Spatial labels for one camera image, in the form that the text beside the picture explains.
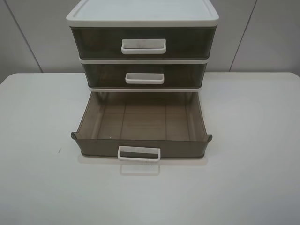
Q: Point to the white plastic drawer cabinet frame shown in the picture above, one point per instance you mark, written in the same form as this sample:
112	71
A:
143	13

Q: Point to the dark translucent drawer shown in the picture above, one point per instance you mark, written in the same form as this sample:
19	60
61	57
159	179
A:
150	126
178	76
181	42

